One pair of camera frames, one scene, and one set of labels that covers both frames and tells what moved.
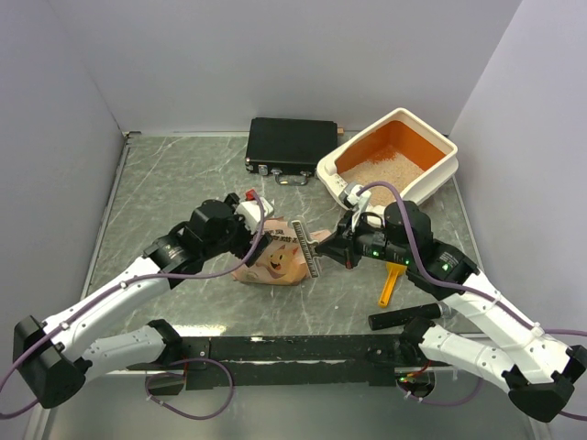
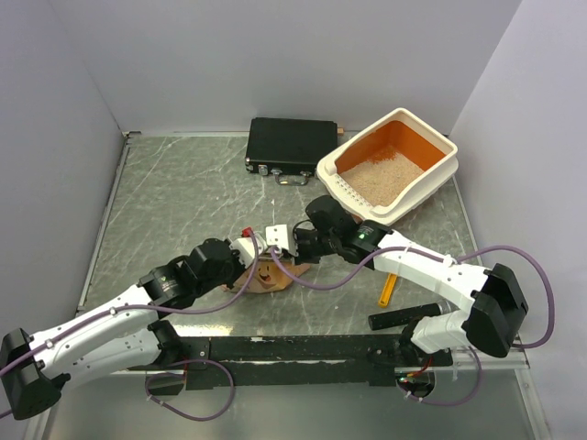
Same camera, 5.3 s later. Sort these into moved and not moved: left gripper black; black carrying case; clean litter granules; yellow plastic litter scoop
Moved: left gripper black
Not moved: black carrying case; yellow plastic litter scoop; clean litter granules
